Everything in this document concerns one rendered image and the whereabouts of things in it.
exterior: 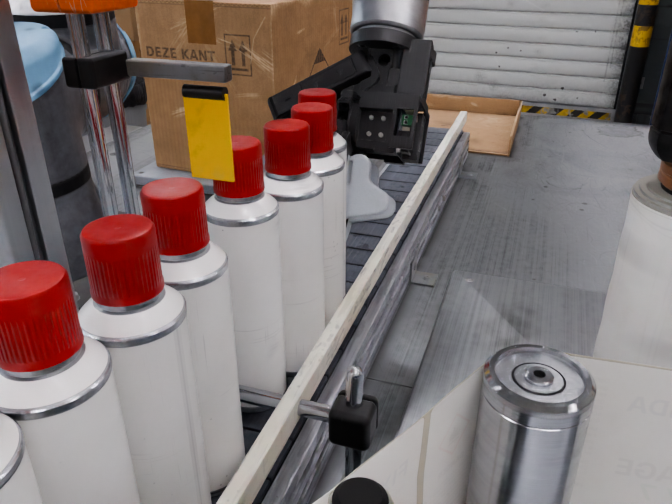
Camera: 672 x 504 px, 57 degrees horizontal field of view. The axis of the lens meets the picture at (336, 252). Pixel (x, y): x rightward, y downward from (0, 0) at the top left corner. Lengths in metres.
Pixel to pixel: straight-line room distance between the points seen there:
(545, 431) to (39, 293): 0.19
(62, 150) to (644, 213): 0.51
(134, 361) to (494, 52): 4.51
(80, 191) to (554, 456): 0.55
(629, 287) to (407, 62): 0.32
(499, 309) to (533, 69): 4.13
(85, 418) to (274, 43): 0.73
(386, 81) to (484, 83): 4.16
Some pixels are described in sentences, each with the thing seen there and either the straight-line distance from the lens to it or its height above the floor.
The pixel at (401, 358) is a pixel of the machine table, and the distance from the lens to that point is 0.62.
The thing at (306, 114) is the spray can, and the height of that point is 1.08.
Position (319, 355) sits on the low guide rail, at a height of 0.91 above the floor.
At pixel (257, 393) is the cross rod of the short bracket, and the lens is 0.46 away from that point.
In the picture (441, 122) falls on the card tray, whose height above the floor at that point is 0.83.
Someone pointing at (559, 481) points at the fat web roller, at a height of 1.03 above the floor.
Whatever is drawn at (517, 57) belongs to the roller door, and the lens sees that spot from 4.72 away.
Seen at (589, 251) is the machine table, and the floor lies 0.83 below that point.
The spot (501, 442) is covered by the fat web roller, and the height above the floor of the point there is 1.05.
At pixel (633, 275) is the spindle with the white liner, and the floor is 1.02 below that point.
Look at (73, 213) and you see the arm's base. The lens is 0.67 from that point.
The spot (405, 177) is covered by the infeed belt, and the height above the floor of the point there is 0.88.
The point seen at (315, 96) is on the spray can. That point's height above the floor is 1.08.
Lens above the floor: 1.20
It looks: 27 degrees down
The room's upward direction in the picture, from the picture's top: straight up
